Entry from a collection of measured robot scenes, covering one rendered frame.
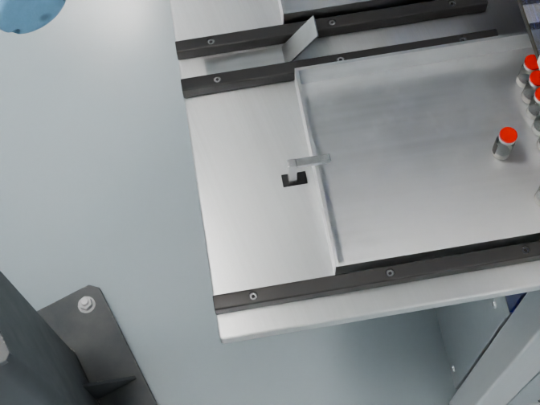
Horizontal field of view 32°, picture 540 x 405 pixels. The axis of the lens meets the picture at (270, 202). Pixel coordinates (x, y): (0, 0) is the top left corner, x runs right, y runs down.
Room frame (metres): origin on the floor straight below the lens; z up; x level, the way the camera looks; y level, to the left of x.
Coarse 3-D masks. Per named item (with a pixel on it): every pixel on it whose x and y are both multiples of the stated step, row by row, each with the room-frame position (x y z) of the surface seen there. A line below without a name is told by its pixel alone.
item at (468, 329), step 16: (464, 304) 0.45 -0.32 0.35; (480, 304) 0.42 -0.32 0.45; (496, 304) 0.39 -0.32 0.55; (448, 320) 0.47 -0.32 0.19; (464, 320) 0.43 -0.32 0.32; (480, 320) 0.40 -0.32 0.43; (496, 320) 0.37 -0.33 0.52; (448, 336) 0.45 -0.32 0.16; (464, 336) 0.41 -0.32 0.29; (480, 336) 0.38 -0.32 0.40; (448, 352) 0.43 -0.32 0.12; (464, 352) 0.39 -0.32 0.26; (480, 352) 0.36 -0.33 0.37; (464, 368) 0.37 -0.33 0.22; (528, 384) 0.31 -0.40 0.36; (512, 400) 0.31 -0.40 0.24; (528, 400) 0.31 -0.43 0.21
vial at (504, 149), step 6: (498, 138) 0.48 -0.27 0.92; (498, 144) 0.48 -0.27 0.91; (504, 144) 0.47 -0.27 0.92; (510, 144) 0.47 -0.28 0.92; (492, 150) 0.48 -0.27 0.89; (498, 150) 0.47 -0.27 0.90; (504, 150) 0.47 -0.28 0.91; (510, 150) 0.47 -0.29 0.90; (498, 156) 0.47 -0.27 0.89; (504, 156) 0.47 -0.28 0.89
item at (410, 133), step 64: (320, 64) 0.60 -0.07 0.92; (384, 64) 0.61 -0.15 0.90; (448, 64) 0.61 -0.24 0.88; (512, 64) 0.60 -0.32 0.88; (320, 128) 0.53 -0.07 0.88; (384, 128) 0.53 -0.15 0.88; (448, 128) 0.52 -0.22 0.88; (320, 192) 0.43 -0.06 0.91; (384, 192) 0.44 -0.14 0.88; (448, 192) 0.43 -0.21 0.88; (512, 192) 0.43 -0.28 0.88; (384, 256) 0.35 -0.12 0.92
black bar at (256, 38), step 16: (448, 0) 0.69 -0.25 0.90; (464, 0) 0.69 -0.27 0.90; (480, 0) 0.69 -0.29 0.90; (336, 16) 0.68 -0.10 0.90; (352, 16) 0.68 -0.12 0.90; (368, 16) 0.68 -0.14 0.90; (384, 16) 0.67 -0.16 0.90; (400, 16) 0.67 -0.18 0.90; (416, 16) 0.67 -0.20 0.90; (432, 16) 0.68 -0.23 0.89; (448, 16) 0.68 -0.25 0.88; (240, 32) 0.67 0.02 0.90; (256, 32) 0.67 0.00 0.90; (272, 32) 0.66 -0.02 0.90; (288, 32) 0.66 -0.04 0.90; (320, 32) 0.66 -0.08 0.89; (336, 32) 0.66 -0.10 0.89; (352, 32) 0.67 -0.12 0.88; (176, 48) 0.65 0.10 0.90; (192, 48) 0.65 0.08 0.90; (208, 48) 0.65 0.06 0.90; (224, 48) 0.65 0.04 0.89; (240, 48) 0.65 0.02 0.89
